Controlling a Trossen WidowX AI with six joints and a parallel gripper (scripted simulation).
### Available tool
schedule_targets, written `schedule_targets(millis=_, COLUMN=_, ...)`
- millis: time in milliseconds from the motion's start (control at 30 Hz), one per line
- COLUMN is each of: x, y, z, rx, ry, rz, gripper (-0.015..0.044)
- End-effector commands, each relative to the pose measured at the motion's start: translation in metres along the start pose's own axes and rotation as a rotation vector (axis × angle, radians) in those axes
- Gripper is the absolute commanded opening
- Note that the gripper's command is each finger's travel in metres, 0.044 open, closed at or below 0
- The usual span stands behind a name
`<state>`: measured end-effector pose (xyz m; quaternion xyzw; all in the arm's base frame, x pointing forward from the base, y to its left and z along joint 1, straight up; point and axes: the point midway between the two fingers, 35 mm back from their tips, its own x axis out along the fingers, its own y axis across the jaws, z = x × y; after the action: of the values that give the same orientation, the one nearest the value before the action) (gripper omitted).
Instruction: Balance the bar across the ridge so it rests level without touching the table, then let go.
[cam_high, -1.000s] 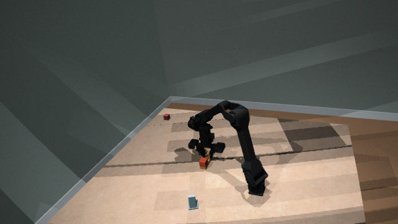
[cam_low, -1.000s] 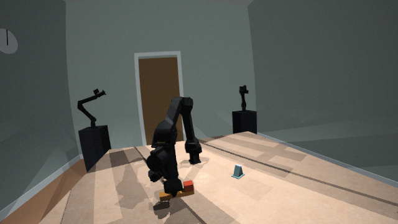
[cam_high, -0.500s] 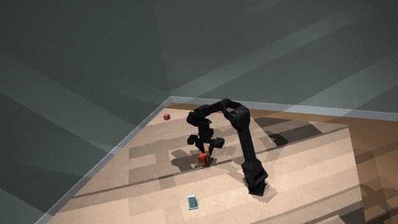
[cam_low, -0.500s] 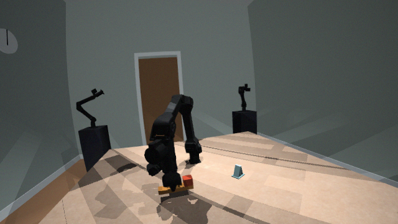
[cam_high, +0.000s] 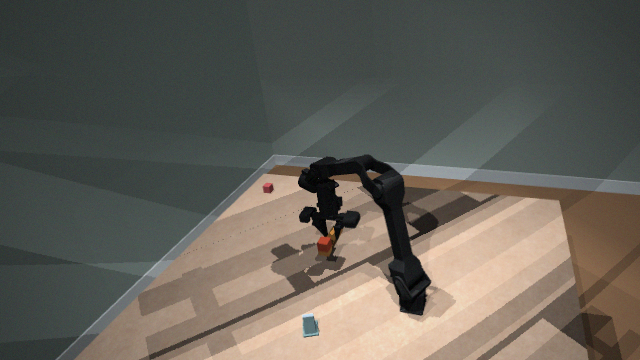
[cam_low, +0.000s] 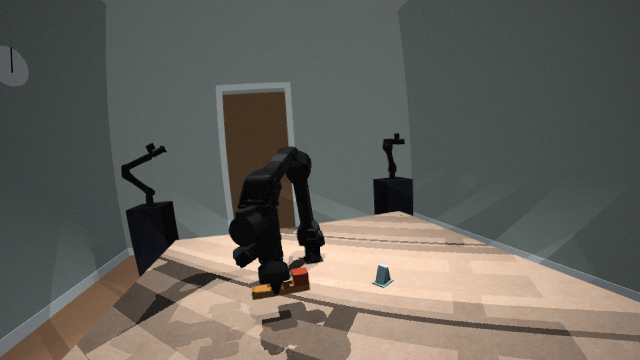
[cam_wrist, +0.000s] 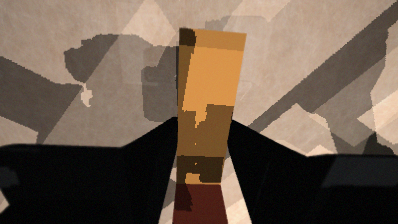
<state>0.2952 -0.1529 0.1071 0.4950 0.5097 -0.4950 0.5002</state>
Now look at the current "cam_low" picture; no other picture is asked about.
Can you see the orange bar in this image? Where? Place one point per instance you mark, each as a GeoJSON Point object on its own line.
{"type": "Point", "coordinates": [299, 283]}

